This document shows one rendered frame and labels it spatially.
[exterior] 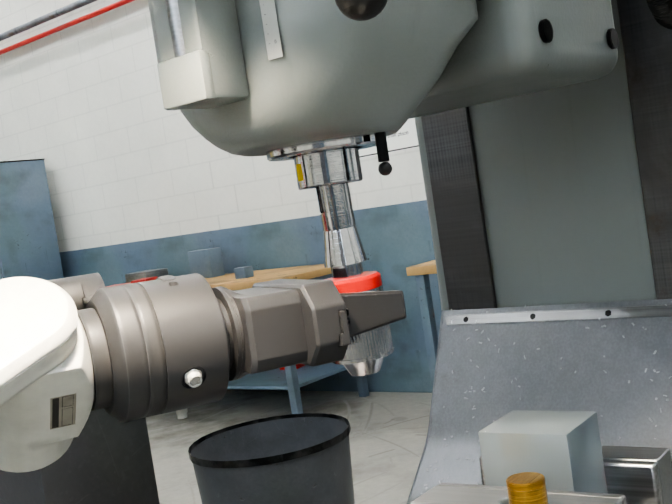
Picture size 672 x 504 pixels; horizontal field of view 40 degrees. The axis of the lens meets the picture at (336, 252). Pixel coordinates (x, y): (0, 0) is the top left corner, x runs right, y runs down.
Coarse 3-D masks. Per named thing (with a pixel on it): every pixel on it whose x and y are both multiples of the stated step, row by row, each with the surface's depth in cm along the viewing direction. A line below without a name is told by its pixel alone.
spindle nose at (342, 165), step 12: (300, 156) 65; (312, 156) 64; (324, 156) 64; (336, 156) 64; (348, 156) 65; (312, 168) 65; (324, 168) 64; (336, 168) 64; (348, 168) 65; (360, 168) 66; (312, 180) 65; (324, 180) 64; (336, 180) 64; (348, 180) 65; (360, 180) 66
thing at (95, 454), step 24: (96, 432) 88; (120, 432) 90; (144, 432) 91; (72, 456) 86; (96, 456) 88; (120, 456) 89; (144, 456) 91; (0, 480) 89; (24, 480) 86; (48, 480) 84; (72, 480) 86; (96, 480) 87; (120, 480) 89; (144, 480) 91
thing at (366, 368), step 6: (378, 360) 66; (348, 366) 67; (354, 366) 66; (360, 366) 66; (366, 366) 66; (372, 366) 66; (378, 366) 67; (354, 372) 67; (360, 372) 66; (366, 372) 66; (372, 372) 67
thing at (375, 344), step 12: (360, 336) 65; (372, 336) 65; (384, 336) 66; (348, 348) 65; (360, 348) 65; (372, 348) 65; (384, 348) 66; (348, 360) 66; (360, 360) 65; (372, 360) 65
